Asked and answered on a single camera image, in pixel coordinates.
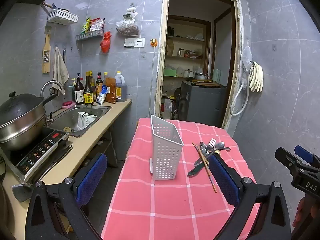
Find white plastic wall basket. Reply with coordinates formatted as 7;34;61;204
47;9;79;26

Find chrome faucet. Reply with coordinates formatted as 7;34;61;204
40;80;65;98

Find clear hanging plastic bag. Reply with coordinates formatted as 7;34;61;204
240;46;253;90

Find white hose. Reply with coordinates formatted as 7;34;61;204
230;62;255;117

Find white perforated utensil basket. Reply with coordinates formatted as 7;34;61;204
150;114;184;180

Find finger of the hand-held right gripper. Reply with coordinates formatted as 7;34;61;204
294;145;320;167
275;147;310;178

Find orange seasoning packet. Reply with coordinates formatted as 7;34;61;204
105;77;117;103

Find cream rubber gloves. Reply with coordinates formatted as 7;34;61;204
249;61;264;92

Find red plastic bag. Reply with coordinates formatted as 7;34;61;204
100;31;111;53

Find white and blue packet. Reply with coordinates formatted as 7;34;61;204
96;85;108;105

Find black wok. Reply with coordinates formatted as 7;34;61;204
0;91;57;127

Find beige kitchen counter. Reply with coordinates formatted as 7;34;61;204
0;99;132;240

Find beige dish towel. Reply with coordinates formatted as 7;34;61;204
52;47;70;95

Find black induction cooker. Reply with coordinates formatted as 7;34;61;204
0;127;72;184

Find metal wall shelf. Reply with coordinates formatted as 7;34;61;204
76;29;105;41

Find dark red-label sauce bottle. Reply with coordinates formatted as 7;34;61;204
96;72;103;98

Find clear bag of dried goods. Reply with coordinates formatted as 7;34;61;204
115;3;140;36

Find row of seasoning packets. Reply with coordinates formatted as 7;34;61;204
80;17;105;33

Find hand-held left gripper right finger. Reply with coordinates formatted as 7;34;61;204
209;153;292;240

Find wooden storage shelf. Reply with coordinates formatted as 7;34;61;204
164;15;212;80

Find pink checked tablecloth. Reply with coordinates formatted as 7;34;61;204
100;117;261;240

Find brown pump bottle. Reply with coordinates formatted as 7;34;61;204
74;73;85;105

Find wooden grater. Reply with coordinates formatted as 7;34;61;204
42;34;52;74

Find white wall cable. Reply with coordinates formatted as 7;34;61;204
149;46;156;117

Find white plastic drainer cup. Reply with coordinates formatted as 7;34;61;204
78;105;97;130

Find black-handled kitchen knife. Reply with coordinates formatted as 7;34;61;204
187;150;215;178

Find dark soy sauce bottle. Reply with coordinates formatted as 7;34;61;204
84;71;95;105

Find person's right hand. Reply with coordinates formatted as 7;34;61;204
292;196;316;228

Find dark oil jug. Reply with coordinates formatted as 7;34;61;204
114;71;127;102

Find steel sink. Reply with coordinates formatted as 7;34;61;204
46;104;112;138

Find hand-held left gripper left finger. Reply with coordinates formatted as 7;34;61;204
25;152;108;240

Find grey washing machine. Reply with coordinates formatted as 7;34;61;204
180;81;227;128

